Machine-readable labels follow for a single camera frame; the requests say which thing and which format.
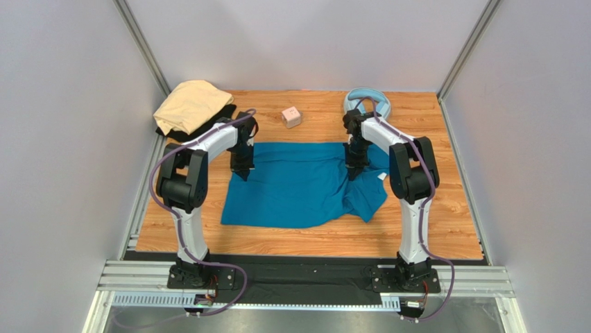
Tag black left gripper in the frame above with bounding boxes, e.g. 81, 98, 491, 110
230, 143, 255, 181

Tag blue t shirt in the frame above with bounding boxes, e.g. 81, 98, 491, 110
221, 142, 389, 229

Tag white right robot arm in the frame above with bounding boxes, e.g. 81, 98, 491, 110
343, 109, 439, 291

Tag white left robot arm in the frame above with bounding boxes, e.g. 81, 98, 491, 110
151, 109, 258, 289

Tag light blue headphones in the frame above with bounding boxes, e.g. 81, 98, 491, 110
343, 87, 392, 120

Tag black t shirt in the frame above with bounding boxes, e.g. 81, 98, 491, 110
155, 104, 237, 143

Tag pink cube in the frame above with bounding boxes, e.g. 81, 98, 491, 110
281, 107, 302, 128

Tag beige t shirt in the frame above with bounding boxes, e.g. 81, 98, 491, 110
153, 80, 234, 135

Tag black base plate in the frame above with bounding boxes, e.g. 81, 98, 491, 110
123, 250, 442, 306

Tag aluminium frame rail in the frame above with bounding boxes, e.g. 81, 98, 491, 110
83, 253, 526, 332

